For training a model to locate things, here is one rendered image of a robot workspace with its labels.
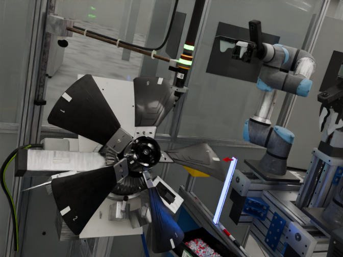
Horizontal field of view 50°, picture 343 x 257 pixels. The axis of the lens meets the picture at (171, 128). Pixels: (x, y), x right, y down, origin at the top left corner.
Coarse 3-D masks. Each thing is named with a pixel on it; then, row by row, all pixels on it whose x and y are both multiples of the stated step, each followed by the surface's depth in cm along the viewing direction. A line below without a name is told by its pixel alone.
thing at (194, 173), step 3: (186, 168) 187; (189, 168) 184; (189, 171) 184; (192, 171) 182; (195, 171) 181; (198, 171) 182; (192, 174) 181; (195, 174) 182; (198, 174) 182; (201, 174) 183; (204, 174) 184; (207, 174) 185
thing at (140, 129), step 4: (136, 128) 145; (140, 128) 144; (144, 128) 144; (148, 128) 143; (152, 128) 142; (140, 132) 144; (148, 132) 142; (152, 132) 141; (136, 136) 143; (152, 136) 141
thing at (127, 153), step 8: (144, 136) 135; (128, 144) 137; (136, 144) 133; (144, 144) 134; (152, 144) 136; (120, 152) 140; (128, 152) 132; (136, 152) 132; (152, 152) 134; (160, 152) 135; (128, 160) 133; (136, 160) 130; (144, 160) 132; (152, 160) 134; (128, 168) 139; (136, 168) 134; (144, 168) 132; (128, 176) 140; (136, 176) 140
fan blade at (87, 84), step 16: (80, 80) 132; (80, 96) 132; (96, 96) 132; (80, 112) 132; (96, 112) 133; (112, 112) 133; (64, 128) 134; (80, 128) 134; (96, 128) 134; (112, 128) 134
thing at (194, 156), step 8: (200, 144) 159; (208, 144) 160; (168, 152) 147; (176, 152) 148; (184, 152) 150; (192, 152) 151; (200, 152) 153; (176, 160) 142; (184, 160) 143; (192, 160) 145; (200, 160) 147; (208, 160) 150; (192, 168) 141; (200, 168) 143; (208, 168) 146; (216, 168) 148; (216, 176) 144; (224, 176) 147
